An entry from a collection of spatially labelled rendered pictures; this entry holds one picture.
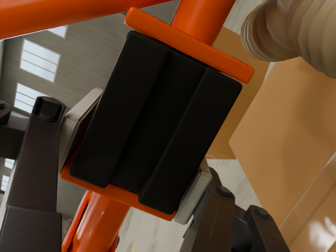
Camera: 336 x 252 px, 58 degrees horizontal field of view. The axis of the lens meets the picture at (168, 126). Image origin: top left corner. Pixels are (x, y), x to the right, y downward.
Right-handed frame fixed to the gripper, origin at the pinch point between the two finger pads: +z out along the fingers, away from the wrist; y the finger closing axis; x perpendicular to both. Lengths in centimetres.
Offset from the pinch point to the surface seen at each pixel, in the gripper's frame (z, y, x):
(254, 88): 134, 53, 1
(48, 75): 967, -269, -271
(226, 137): 121, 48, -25
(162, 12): 853, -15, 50
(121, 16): 847, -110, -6
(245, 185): 214, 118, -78
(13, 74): 987, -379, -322
